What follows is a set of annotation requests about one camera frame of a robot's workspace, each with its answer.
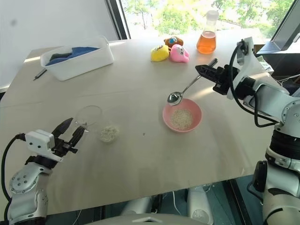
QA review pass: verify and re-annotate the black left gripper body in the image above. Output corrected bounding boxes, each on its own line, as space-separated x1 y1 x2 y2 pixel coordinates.
51 137 79 157

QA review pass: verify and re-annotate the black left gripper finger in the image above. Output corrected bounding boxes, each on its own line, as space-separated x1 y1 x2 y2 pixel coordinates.
69 126 86 147
52 117 74 140

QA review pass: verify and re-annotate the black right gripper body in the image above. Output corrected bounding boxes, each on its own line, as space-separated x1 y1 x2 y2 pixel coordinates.
212 65 240 96

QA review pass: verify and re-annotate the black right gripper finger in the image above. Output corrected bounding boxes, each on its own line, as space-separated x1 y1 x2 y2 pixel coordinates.
198 71 219 83
195 64 218 75

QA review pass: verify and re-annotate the metal spoon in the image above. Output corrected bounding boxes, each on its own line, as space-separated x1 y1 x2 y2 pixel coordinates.
166 58 218 107

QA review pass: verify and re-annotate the oatmeal in glass mug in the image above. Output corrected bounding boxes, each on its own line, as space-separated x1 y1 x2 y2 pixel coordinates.
100 126 120 142

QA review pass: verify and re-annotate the oatmeal in pink bowl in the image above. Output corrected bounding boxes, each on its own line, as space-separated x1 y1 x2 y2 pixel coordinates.
169 108 194 131

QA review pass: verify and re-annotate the pink bowl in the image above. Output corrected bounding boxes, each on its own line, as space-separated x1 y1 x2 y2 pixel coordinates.
162 98 203 133

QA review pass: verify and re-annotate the glass flask with orange liquid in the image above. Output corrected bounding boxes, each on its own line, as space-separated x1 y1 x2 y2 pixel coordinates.
196 10 218 55

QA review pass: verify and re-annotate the pink plush toy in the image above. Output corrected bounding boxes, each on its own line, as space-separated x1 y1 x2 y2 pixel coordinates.
169 44 190 63

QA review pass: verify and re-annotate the brown plush toy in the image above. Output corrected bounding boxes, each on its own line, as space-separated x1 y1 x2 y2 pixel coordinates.
163 36 184 49

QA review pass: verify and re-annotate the yellow plush toy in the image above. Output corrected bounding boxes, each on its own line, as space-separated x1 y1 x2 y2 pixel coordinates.
150 45 170 62

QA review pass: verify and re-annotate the grey pen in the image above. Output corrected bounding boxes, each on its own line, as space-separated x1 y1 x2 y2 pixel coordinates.
32 68 48 82

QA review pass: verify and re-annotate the white plastic bin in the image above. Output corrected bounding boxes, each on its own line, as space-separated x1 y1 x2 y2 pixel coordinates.
40 35 115 82

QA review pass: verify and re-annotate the blue cloth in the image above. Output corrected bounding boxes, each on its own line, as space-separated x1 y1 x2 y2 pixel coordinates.
45 46 100 67

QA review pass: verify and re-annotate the grey rounded robot leg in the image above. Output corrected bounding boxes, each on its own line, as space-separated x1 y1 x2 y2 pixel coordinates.
187 187 214 224
121 196 153 217

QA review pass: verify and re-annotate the grey robot torso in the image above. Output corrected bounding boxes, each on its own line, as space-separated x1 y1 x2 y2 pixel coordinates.
84 212 195 225

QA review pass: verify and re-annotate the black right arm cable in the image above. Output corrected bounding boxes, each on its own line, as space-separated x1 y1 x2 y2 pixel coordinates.
229 39 282 128

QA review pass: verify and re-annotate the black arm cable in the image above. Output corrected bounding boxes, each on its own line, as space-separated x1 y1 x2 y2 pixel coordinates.
1 133 26 203
229 39 282 128

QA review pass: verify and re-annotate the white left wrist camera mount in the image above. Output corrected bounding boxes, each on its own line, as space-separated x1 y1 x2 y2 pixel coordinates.
25 130 64 163

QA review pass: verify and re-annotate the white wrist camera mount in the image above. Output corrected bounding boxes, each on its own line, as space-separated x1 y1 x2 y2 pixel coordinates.
25 130 64 163
225 36 259 101

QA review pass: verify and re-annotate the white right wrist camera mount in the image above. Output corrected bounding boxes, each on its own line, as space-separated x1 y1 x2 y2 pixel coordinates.
225 36 259 101

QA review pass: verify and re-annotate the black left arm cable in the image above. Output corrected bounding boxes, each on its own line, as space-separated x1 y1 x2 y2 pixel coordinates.
1 133 26 203

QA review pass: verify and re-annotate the dark window frame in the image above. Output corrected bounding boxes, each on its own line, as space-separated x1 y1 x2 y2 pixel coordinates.
105 0 131 40

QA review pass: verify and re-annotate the thin white cable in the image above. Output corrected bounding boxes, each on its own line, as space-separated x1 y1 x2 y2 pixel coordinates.
172 190 179 212

